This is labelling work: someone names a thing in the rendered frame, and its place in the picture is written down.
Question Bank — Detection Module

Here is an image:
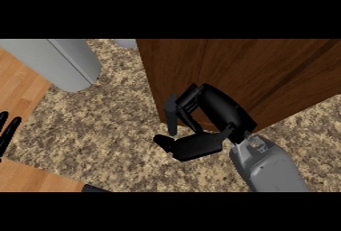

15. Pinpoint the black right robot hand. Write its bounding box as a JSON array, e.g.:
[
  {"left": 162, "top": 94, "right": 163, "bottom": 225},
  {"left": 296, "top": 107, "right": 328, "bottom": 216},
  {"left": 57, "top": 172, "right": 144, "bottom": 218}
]
[{"left": 153, "top": 83, "right": 259, "bottom": 162}]

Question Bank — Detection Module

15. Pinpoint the brown wooden cabinet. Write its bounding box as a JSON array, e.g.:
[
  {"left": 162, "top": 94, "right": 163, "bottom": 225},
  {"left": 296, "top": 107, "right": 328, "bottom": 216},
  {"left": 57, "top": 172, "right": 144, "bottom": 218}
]
[{"left": 199, "top": 39, "right": 341, "bottom": 133}]

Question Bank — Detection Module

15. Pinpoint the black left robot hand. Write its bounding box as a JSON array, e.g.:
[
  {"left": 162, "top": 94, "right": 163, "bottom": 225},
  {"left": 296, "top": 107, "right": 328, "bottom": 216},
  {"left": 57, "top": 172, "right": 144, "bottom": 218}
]
[{"left": 0, "top": 111, "right": 23, "bottom": 160}]

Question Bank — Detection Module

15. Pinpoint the brown wooden cabinet door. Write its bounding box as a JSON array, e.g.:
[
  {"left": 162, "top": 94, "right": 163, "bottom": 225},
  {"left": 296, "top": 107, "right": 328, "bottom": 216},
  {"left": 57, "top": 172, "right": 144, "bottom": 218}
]
[{"left": 137, "top": 39, "right": 209, "bottom": 125}]

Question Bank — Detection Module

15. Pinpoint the dark grey door handle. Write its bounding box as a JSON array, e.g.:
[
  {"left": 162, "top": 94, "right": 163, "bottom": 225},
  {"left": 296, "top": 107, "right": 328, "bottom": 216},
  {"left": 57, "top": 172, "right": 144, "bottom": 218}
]
[{"left": 165, "top": 93, "right": 181, "bottom": 137}]

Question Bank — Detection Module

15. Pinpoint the small pale grey object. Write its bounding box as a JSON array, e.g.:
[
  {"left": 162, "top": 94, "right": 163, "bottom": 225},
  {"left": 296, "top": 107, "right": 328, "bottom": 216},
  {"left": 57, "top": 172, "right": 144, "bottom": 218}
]
[{"left": 113, "top": 39, "right": 139, "bottom": 49}]

